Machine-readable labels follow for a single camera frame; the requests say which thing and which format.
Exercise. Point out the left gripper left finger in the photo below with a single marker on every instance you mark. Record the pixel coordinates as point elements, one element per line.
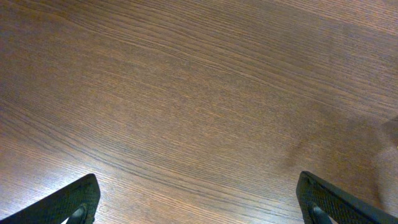
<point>75,203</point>

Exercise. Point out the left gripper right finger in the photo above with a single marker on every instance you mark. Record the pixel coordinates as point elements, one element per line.
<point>322,202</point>

